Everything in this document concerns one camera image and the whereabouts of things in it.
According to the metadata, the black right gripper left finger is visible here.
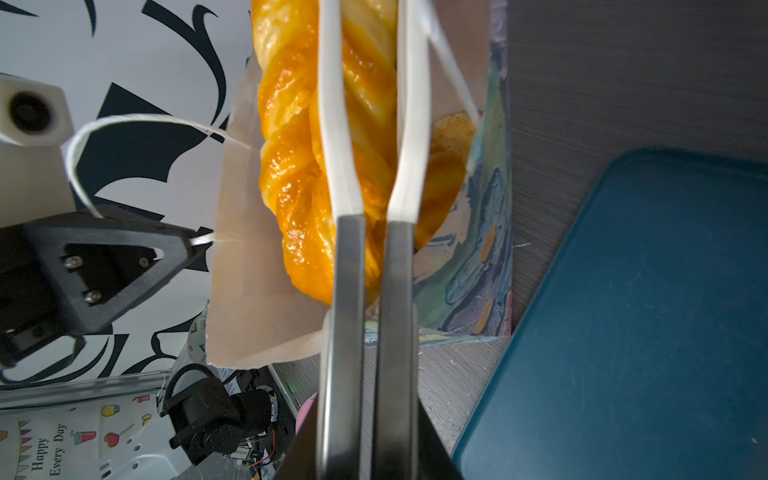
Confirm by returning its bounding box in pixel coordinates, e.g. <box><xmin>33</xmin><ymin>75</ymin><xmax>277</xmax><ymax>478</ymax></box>
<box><xmin>275</xmin><ymin>413</ymin><xmax>317</xmax><ymax>480</ymax></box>

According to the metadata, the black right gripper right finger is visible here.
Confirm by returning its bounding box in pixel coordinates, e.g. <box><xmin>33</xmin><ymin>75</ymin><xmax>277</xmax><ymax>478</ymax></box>
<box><xmin>417</xmin><ymin>402</ymin><xmax>463</xmax><ymax>480</ymax></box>

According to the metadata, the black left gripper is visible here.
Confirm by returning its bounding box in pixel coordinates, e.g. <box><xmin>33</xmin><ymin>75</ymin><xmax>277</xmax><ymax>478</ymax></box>
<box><xmin>1</xmin><ymin>212</ymin><xmax>198</xmax><ymax>366</ymax></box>

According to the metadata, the floral white paper bag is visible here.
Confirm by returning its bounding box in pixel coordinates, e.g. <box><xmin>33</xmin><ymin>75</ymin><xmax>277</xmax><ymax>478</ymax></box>
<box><xmin>64</xmin><ymin>0</ymin><xmax>515</xmax><ymax>370</ymax></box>

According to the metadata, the long braided bread loaf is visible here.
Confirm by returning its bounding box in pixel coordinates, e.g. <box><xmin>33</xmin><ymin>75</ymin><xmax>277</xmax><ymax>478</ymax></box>
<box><xmin>251</xmin><ymin>1</ymin><xmax>467</xmax><ymax>303</ymax></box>

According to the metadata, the knotted round bun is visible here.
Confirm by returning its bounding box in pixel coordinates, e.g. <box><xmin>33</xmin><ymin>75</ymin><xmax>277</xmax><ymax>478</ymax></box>
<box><xmin>430</xmin><ymin>112</ymin><xmax>476</xmax><ymax>163</ymax></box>

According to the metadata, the pink round button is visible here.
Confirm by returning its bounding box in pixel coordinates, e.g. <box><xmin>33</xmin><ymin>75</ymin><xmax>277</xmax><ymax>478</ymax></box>
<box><xmin>295</xmin><ymin>392</ymin><xmax>318</xmax><ymax>433</ymax></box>

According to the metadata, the teal rectangular tray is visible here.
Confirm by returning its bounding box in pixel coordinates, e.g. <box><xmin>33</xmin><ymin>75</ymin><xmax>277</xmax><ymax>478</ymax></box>
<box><xmin>453</xmin><ymin>148</ymin><xmax>767</xmax><ymax>479</ymax></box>

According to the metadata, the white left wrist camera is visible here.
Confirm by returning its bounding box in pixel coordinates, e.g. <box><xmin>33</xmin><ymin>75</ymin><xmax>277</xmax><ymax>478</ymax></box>
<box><xmin>1</xmin><ymin>74</ymin><xmax>75</xmax><ymax>228</ymax></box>

